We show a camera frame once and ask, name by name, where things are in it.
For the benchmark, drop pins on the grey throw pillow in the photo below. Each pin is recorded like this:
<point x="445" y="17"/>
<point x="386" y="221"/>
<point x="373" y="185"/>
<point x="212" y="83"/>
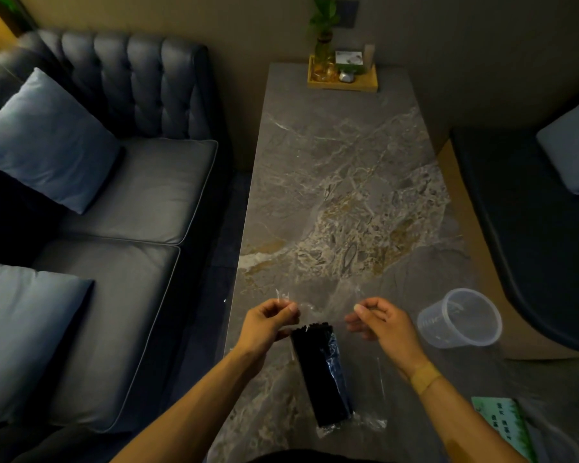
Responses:
<point x="572" y="144"/>

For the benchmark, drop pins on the person's left thumb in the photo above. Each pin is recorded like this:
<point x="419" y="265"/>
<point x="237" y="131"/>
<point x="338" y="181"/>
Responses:
<point x="284" y="311"/>

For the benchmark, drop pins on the person's right thumb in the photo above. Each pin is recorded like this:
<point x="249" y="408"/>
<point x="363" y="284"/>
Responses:
<point x="369" y="313"/>

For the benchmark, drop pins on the grey-blue tufted leather sofa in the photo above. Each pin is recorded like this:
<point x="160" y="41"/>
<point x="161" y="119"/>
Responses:
<point x="140" y="81"/>

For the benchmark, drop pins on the green printed card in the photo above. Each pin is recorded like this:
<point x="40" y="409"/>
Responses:
<point x="506" y="424"/>

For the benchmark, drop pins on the wooden tray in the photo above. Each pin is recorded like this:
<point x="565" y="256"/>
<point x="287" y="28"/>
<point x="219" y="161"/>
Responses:
<point x="362" y="84"/>

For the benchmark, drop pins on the blue throw pillow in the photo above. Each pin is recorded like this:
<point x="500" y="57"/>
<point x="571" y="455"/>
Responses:
<point x="43" y="139"/>
<point x="19" y="342"/>

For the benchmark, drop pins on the beige upright box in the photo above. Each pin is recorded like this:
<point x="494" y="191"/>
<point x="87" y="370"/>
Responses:
<point x="369" y="55"/>

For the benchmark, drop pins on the green and white box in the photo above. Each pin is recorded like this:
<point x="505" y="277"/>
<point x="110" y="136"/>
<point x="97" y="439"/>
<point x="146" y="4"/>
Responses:
<point x="350" y="61"/>

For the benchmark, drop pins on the bundle of black straws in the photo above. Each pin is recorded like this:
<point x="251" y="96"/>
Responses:
<point x="324" y="376"/>

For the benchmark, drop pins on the person's right forearm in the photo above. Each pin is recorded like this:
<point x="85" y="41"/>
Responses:
<point x="463" y="424"/>

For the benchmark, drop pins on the person's right hand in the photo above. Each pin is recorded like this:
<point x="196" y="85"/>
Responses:
<point x="391" y="332"/>

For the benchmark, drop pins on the person's left forearm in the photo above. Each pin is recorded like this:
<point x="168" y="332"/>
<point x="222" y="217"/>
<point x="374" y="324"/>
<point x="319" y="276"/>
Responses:
<point x="193" y="409"/>

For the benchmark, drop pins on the clear plastic cup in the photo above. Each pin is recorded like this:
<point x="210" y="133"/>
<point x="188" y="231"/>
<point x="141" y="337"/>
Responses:
<point x="463" y="320"/>

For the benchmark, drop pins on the green plant in glass vase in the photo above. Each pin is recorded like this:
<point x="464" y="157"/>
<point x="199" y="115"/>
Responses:
<point x="323" y="48"/>

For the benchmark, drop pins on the yellow wrist band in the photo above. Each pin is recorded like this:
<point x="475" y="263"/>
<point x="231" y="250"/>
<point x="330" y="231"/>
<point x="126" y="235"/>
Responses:
<point x="425" y="378"/>

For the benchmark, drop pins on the grey-blue sofa seat cushion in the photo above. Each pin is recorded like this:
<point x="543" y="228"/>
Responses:
<point x="116" y="323"/>
<point x="149" y="187"/>

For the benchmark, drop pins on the clear plastic bag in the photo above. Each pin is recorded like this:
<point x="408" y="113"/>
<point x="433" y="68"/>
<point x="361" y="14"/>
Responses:
<point x="369" y="380"/>

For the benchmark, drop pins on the dark wall panel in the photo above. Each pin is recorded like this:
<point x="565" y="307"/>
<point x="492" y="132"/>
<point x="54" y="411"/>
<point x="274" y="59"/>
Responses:
<point x="350" y="14"/>

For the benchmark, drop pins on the dark leather sofa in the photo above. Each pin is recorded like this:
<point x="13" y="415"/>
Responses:
<point x="526" y="226"/>

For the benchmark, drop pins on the person's left hand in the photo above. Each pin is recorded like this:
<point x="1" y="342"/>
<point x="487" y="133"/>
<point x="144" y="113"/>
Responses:
<point x="258" y="330"/>

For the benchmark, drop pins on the small silver object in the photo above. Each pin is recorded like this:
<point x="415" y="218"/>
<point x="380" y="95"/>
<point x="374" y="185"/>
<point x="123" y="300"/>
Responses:
<point x="346" y="77"/>

